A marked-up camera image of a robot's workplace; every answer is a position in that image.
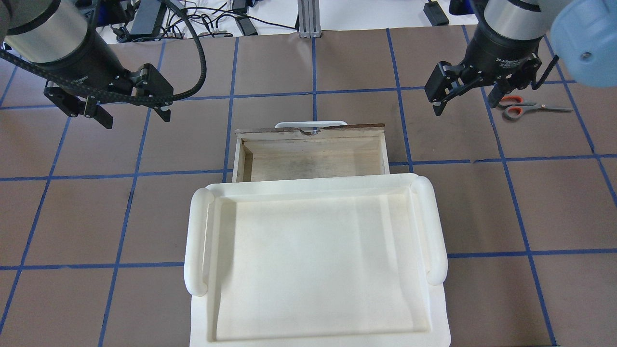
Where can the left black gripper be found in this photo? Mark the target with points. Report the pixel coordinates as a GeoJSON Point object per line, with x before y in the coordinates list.
{"type": "Point", "coordinates": [86, 63]}

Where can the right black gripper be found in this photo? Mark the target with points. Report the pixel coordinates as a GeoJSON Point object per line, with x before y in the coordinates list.
{"type": "Point", "coordinates": [499, 52]}

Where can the grey orange scissors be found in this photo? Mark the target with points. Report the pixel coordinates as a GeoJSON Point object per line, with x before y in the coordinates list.
{"type": "Point", "coordinates": [514, 107]}

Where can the wooden drawer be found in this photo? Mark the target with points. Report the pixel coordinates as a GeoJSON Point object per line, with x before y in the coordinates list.
{"type": "Point", "coordinates": [270, 154]}

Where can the white drawer handle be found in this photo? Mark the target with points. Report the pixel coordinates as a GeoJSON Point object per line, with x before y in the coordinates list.
{"type": "Point", "coordinates": [311, 124]}

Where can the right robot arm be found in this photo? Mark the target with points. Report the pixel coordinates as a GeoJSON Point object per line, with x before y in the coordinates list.
{"type": "Point", "coordinates": [579, 33]}

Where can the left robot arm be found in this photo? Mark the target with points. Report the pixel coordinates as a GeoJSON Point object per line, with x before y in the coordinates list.
{"type": "Point", "coordinates": [56, 37]}

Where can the black power brick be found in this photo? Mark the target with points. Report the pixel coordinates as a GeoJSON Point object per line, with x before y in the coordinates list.
{"type": "Point", "coordinates": [435, 14]}

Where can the black power adapter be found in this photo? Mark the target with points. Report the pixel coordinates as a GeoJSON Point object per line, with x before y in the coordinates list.
{"type": "Point", "coordinates": [148, 19]}

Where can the white plastic tray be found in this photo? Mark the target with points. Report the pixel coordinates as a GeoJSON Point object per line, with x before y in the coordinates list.
{"type": "Point", "coordinates": [355, 261]}

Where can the aluminium frame post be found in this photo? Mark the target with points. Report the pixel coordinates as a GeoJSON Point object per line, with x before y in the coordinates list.
{"type": "Point", "coordinates": [308, 19]}

